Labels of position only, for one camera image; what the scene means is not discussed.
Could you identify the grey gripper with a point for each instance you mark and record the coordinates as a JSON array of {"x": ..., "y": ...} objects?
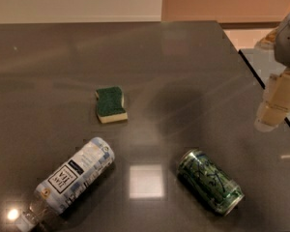
[{"x": 288, "y": 43}]

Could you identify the green soda can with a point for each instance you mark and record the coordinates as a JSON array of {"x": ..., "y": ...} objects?
[{"x": 216, "y": 188}]

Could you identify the green and yellow sponge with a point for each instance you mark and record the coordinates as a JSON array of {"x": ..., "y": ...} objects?
[{"x": 110, "y": 105}]

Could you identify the tea bottle with white label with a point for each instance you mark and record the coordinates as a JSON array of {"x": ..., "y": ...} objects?
[{"x": 59, "y": 190}]

